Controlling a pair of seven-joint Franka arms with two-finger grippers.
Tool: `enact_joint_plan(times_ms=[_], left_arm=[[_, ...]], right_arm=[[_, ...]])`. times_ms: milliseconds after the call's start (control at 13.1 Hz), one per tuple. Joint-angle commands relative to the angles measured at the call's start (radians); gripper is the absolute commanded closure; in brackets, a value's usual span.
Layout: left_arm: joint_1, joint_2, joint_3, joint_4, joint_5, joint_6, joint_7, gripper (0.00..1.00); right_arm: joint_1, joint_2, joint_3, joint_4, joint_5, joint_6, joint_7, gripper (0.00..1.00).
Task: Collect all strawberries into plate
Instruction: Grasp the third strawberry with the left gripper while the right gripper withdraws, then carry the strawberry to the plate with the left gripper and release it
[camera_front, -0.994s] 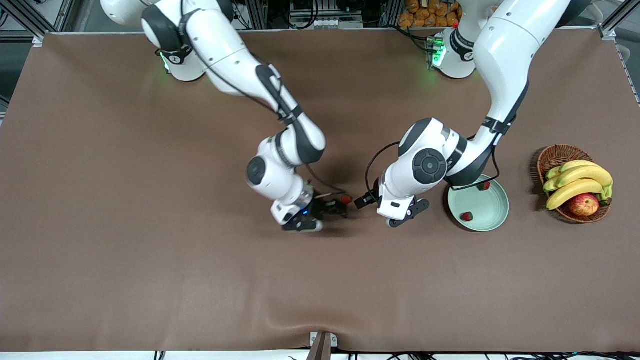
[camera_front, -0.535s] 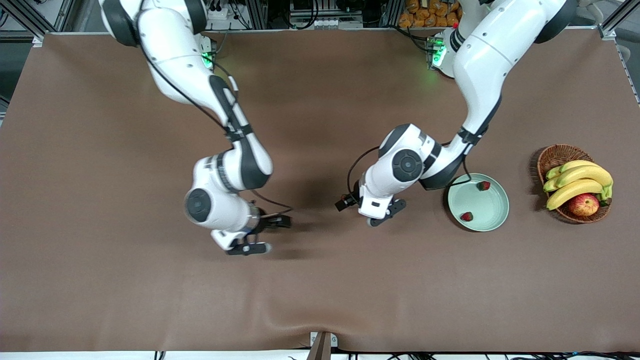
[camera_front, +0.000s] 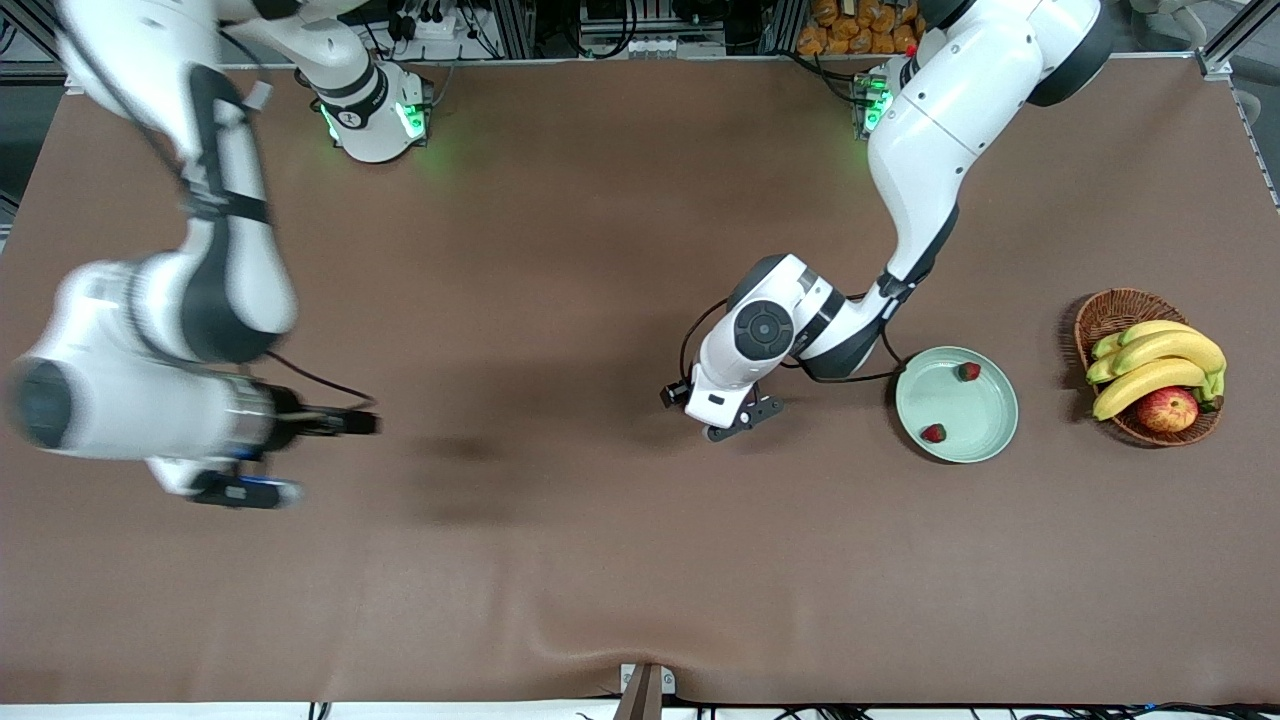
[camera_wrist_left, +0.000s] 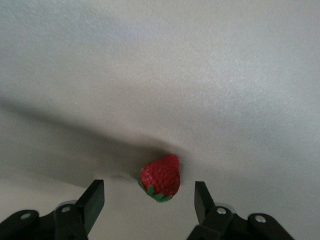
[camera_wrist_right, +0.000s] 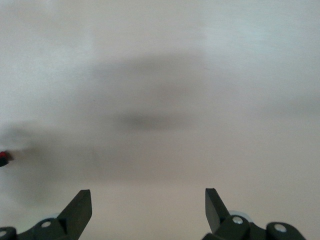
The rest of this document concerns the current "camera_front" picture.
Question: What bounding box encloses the pale green plate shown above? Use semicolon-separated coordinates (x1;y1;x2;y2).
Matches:
895;346;1020;465

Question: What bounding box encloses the brown table cover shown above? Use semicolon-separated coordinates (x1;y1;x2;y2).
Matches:
0;55;1280;706

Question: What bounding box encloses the brown wooden bar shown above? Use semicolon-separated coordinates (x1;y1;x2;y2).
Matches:
612;664;665;720

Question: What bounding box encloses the bag of orange buns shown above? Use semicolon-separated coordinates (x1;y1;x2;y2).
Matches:
797;0;919;56

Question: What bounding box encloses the white power strip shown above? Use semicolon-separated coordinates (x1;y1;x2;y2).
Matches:
385;0;471;43

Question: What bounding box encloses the brown wicker basket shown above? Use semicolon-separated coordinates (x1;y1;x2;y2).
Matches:
1074;288;1223;448

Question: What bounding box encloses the red apple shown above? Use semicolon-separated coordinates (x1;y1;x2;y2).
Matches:
1137;387;1200;434

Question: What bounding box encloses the yellow banana bunch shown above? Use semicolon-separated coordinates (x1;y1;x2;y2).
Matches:
1086;319;1228;422

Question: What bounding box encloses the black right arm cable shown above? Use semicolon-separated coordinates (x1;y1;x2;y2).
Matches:
55;30;379;406

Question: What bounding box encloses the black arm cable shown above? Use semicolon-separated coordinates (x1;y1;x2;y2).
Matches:
55;30;379;406
680;295;911;391

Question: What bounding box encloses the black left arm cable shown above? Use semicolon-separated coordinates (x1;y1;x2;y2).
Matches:
680;295;911;391

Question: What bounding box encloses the aluminium frame profile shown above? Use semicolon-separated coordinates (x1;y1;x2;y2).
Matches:
770;0;806;56
490;0;538;59
1197;0;1280;79

